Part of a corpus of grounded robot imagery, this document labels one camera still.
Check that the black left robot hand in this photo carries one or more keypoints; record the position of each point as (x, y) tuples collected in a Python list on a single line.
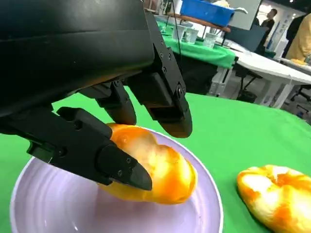
[(73, 60)]

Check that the orange and white bread roll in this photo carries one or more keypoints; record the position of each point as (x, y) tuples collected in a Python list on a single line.
[(274, 194), (170, 174)]

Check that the clear glass beaker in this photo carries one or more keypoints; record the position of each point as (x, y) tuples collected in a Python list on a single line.
[(192, 36), (211, 40), (179, 32)]

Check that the black drape cloth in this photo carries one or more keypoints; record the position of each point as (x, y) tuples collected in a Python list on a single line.
[(196, 75)]

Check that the brown wooden board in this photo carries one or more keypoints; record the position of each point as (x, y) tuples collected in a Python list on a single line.
[(194, 21)]

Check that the dark green draped cloth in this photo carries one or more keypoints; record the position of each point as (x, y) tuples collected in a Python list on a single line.
[(206, 54)]

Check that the blue plastic bin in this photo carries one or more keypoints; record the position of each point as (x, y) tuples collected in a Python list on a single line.
[(206, 12)]

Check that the lilac plate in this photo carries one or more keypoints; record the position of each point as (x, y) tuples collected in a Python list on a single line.
[(73, 206)]

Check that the bright green table cloth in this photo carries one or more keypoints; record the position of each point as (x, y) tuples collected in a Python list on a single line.
[(230, 133)]

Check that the dark grey screen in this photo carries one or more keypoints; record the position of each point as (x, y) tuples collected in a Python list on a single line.
[(247, 38)]

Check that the light grey panel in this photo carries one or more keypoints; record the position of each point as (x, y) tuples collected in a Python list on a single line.
[(245, 17)]

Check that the person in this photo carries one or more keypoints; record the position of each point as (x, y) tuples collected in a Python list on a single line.
[(268, 24), (294, 26), (303, 38)]

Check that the white desk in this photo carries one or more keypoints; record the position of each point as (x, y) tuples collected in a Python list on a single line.
[(272, 70)]

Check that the black office chair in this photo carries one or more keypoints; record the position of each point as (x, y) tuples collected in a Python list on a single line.
[(301, 93)]

